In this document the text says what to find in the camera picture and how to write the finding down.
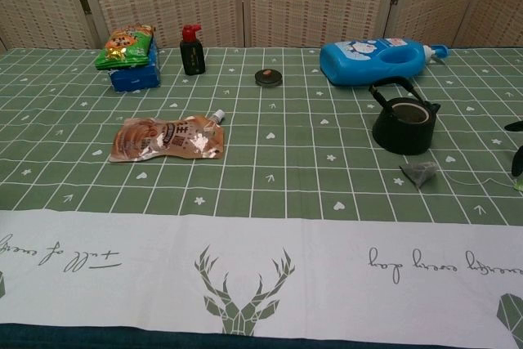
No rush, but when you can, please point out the small black round lid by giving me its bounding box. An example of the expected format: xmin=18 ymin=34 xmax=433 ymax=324
xmin=253 ymin=68 xmax=283 ymax=89

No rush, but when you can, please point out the black bottle with red cap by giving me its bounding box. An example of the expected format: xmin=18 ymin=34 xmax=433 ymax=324
xmin=179 ymin=25 xmax=206 ymax=76

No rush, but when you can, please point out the green grid tablecloth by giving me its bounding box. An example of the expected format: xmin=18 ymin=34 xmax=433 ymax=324
xmin=0 ymin=44 xmax=523 ymax=349

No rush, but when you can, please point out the green orange snack bag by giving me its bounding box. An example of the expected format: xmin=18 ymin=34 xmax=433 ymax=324
xmin=95 ymin=24 xmax=155 ymax=71

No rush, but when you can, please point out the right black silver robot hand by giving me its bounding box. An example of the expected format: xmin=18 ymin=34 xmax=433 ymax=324
xmin=504 ymin=120 xmax=523 ymax=181

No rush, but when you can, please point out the blue snack package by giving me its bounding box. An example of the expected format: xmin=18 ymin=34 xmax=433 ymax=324
xmin=108 ymin=36 xmax=160 ymax=92

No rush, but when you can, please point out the black teapot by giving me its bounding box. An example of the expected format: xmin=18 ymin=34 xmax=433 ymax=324
xmin=369 ymin=78 xmax=442 ymax=156

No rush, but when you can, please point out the blue detergent bottle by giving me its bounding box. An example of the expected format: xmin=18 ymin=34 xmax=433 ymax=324
xmin=319 ymin=37 xmax=450 ymax=87

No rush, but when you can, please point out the grey pyramid tea bag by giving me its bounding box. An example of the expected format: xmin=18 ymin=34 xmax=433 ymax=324
xmin=399 ymin=160 xmax=523 ymax=191

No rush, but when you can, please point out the brown spout pouch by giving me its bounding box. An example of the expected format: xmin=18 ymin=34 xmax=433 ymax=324
xmin=109 ymin=109 xmax=228 ymax=163

